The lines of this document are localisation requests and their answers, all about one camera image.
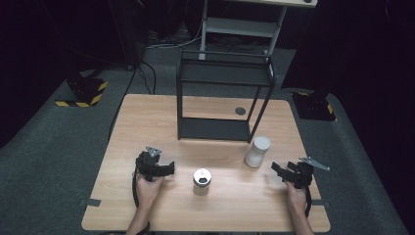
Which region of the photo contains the white cylindrical container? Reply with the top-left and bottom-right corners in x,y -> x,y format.
244,135 -> 272,169

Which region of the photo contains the black metal shelf rack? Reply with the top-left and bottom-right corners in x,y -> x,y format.
175,49 -> 277,144

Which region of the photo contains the glass jar with metal lid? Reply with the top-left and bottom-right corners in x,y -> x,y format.
192,167 -> 212,197

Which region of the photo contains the grey tape strip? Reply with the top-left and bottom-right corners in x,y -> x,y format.
78,198 -> 102,208
311,199 -> 331,209

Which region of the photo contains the black left gripper strap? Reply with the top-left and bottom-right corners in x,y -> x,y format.
131,169 -> 151,235

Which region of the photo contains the black right gripper strap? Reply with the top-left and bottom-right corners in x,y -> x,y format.
303,185 -> 313,218

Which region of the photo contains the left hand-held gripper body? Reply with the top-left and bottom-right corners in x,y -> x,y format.
135,145 -> 164,182

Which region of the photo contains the black gripper strap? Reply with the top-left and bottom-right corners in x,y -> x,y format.
303,185 -> 313,218
131,169 -> 151,235

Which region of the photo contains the black floor cable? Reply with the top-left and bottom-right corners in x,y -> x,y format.
107,61 -> 158,143

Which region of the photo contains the person's right hand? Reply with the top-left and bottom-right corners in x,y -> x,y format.
285,181 -> 308,212

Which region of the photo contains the white floor cable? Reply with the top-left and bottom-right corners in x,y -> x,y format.
145,23 -> 204,50

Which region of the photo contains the black yellow striped stand base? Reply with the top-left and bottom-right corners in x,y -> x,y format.
291,90 -> 337,122
54,76 -> 109,108

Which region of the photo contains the white metal cart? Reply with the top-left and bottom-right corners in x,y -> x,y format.
198,0 -> 319,62

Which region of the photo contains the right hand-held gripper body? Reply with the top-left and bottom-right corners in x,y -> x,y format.
288,156 -> 331,190

